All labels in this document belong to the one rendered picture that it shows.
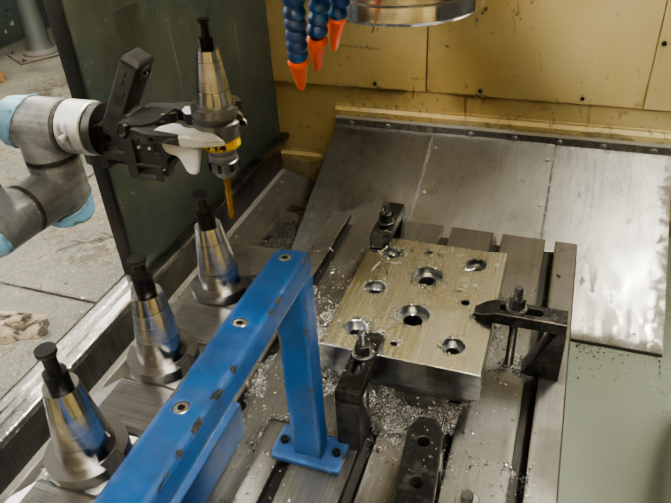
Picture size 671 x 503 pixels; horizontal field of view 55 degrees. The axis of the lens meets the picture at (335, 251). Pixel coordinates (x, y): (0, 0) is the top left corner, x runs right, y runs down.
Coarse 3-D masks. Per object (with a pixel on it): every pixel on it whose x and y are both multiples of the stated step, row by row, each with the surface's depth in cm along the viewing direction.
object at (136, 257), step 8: (136, 256) 53; (144, 256) 52; (128, 264) 52; (136, 264) 52; (144, 264) 53; (136, 272) 53; (144, 272) 53; (136, 280) 53; (144, 280) 53; (152, 280) 54; (136, 288) 53; (144, 288) 53; (152, 288) 54; (144, 296) 54
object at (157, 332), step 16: (160, 288) 55; (144, 304) 53; (160, 304) 54; (144, 320) 54; (160, 320) 55; (176, 320) 57; (144, 336) 55; (160, 336) 55; (176, 336) 56; (144, 352) 56; (160, 352) 56; (176, 352) 57
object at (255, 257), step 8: (232, 248) 73; (240, 248) 73; (248, 248) 73; (256, 248) 73; (264, 248) 72; (240, 256) 71; (248, 256) 71; (256, 256) 71; (264, 256) 71; (248, 264) 70; (256, 264) 70; (264, 264) 70; (256, 272) 69
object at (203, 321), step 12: (180, 312) 64; (192, 312) 64; (204, 312) 64; (216, 312) 64; (228, 312) 64; (180, 324) 62; (192, 324) 62; (204, 324) 62; (216, 324) 62; (204, 336) 61
